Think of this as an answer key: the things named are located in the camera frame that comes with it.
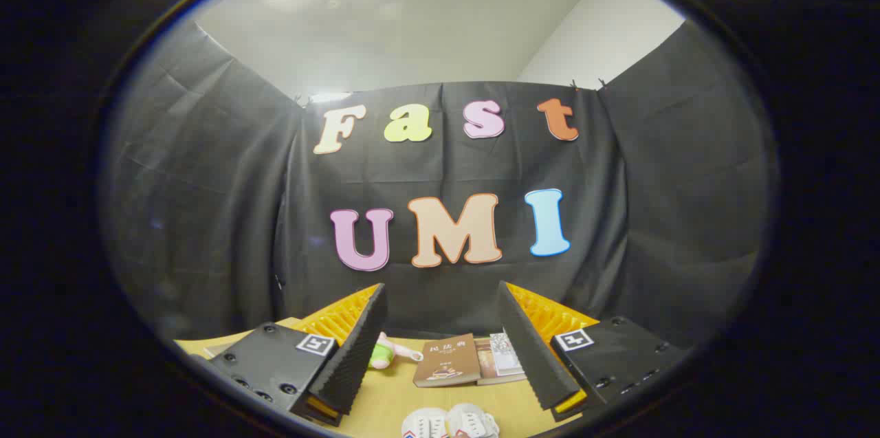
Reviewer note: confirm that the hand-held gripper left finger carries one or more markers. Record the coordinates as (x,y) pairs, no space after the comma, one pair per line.
(357,348)

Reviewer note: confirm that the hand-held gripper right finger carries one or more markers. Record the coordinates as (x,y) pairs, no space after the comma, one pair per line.
(533,355)

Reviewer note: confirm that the white canvas shoe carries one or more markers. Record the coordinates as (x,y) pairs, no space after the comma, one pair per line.
(425,424)
(473,421)

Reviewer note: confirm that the green and pink plush toy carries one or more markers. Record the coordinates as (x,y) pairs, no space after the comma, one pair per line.
(382,354)

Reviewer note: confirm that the thick brown book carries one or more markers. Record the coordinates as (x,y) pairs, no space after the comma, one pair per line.
(487,364)

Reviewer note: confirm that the brown cover book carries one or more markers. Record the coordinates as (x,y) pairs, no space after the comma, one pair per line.
(447,359)

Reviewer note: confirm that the black backdrop cloth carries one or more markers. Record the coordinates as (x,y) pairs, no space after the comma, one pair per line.
(206,183)

